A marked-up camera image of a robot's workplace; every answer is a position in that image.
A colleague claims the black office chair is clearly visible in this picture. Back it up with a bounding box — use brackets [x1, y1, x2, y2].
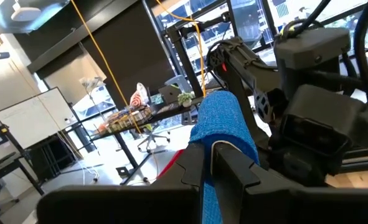
[136, 123, 172, 154]

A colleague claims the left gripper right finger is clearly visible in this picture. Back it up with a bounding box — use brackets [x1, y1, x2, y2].
[210, 141, 368, 224]

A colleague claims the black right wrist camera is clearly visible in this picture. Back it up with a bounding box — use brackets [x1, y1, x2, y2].
[278, 83, 368, 164]

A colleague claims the black desk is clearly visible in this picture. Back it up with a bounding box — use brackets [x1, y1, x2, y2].
[89, 95, 205, 185]

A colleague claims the small potted plant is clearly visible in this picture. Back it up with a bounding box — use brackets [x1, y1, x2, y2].
[176, 91, 195, 108]

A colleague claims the white round ceiling device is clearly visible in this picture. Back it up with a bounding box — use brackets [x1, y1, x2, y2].
[10, 6, 42, 22]

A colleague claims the grey laptop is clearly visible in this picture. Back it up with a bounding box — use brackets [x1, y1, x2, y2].
[158, 84, 182, 105]

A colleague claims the white whiteboard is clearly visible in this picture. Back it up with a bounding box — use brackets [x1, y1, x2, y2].
[0, 86, 79, 151]

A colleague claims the red white swirl bag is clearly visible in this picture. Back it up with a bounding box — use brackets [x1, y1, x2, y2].
[128, 82, 151, 108]

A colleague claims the blue elastic bandage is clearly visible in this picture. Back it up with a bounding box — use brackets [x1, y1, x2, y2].
[188, 90, 261, 224]

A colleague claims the grey chair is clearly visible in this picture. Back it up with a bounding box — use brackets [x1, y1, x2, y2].
[164, 74, 193, 94]

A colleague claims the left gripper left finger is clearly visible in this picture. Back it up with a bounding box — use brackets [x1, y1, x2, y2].
[36, 142, 205, 224]

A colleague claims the tray of snack packs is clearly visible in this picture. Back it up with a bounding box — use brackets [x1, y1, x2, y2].
[97, 105, 155, 134]

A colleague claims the yellow cable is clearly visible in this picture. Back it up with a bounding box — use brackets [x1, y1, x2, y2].
[154, 0, 207, 98]
[69, 0, 143, 135]

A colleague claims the red plastic crate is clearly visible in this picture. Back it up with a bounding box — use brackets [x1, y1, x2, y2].
[156, 148, 185, 180]

